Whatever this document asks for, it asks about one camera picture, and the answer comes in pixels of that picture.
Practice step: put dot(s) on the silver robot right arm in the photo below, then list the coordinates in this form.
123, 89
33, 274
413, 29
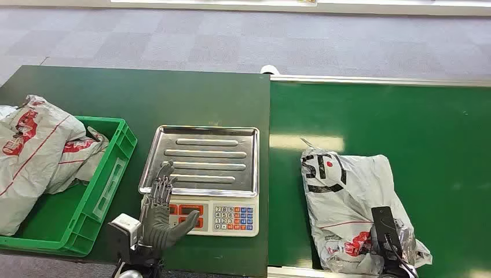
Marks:
391, 268

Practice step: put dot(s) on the white conveyor roller end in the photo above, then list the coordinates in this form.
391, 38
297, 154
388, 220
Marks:
269, 70

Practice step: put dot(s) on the white electronic scale with keypad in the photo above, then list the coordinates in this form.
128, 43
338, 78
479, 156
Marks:
230, 216

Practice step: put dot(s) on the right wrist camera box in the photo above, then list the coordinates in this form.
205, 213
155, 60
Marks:
383, 224

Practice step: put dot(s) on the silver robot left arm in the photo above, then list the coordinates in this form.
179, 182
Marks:
140, 264

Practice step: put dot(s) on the green plastic crate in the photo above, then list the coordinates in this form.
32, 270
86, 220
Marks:
57, 215

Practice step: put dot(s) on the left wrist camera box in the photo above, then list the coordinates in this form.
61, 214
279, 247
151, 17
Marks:
124, 226

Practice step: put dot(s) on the small grey red-printed courier bag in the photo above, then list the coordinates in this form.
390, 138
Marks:
82, 161

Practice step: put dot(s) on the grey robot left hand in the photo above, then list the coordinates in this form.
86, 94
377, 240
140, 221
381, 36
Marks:
155, 226

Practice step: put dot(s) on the large grey red-striped courier bag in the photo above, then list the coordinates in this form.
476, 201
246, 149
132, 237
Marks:
30, 165

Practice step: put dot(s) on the white plastic bag corner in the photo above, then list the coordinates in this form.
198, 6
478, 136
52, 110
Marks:
7, 111

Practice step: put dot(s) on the green conveyor belt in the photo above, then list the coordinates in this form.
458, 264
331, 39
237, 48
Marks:
422, 122

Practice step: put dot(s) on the grey courier bag black logo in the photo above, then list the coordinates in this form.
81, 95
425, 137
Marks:
345, 207

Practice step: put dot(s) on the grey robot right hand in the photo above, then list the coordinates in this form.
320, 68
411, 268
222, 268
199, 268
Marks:
406, 236

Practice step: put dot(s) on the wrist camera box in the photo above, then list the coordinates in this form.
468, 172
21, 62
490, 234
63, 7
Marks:
124, 226
383, 224

